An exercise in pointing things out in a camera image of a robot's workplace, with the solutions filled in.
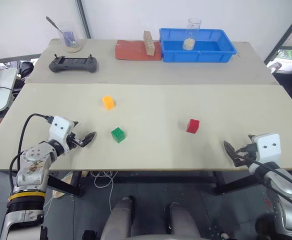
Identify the white side table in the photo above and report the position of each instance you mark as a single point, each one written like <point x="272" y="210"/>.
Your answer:
<point x="4" y="85"/>

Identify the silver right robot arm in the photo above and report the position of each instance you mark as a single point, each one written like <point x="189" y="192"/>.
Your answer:
<point x="283" y="190"/>

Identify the glass beaker with grains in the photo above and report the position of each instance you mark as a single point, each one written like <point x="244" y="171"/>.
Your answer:
<point x="192" y="35"/>

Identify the red mat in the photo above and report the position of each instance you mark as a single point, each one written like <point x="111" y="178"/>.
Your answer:
<point x="131" y="51"/>

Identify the dark grey wall post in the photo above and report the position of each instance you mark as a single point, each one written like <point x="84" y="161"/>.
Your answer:
<point x="83" y="17"/>

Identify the grey rounded robot leg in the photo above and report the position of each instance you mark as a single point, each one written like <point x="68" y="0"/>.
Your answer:
<point x="184" y="222"/>
<point x="118" y="220"/>

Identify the grey handheld controller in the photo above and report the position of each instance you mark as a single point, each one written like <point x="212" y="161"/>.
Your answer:
<point x="73" y="65"/>

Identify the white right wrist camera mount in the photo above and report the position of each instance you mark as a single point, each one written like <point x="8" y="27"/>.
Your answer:
<point x="268" y="147"/>

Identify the orange cube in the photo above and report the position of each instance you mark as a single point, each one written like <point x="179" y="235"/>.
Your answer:
<point x="108" y="102"/>

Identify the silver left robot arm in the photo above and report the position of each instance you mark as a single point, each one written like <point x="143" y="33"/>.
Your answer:
<point x="32" y="172"/>

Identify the glass beaker with spoon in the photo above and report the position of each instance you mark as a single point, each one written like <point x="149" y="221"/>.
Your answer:
<point x="58" y="27"/>

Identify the red cube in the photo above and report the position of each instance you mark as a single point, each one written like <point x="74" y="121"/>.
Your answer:
<point x="193" y="125"/>

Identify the blue plastic bin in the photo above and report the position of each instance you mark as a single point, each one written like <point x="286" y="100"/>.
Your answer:
<point x="198" y="53"/>

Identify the round cork coaster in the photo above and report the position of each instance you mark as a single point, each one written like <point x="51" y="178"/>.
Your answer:
<point x="73" y="48"/>

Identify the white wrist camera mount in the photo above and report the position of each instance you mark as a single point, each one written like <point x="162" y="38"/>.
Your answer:
<point x="268" y="147"/>
<point x="59" y="130"/>

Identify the black window frame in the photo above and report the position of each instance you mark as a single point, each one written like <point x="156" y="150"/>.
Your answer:
<point x="283" y="35"/>

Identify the beige cardboard piece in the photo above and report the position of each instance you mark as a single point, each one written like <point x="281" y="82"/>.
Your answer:
<point x="62" y="186"/>

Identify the green cube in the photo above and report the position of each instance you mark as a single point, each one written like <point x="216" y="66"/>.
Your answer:
<point x="118" y="134"/>

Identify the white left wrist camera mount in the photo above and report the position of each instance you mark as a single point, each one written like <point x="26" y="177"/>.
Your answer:
<point x="59" y="130"/>

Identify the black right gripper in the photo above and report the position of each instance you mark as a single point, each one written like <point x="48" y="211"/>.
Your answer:
<point x="249" y="152"/>

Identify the black table frame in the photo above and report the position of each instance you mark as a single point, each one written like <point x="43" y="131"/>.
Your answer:
<point x="161" y="178"/>

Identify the wooden block with holes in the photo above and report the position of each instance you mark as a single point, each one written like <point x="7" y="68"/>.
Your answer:
<point x="149" y="43"/>

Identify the glass beaker with purple liquid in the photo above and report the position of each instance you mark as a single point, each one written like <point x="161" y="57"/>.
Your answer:
<point x="69" y="37"/>

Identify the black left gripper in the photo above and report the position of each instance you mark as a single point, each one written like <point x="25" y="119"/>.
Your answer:
<point x="74" y="142"/>

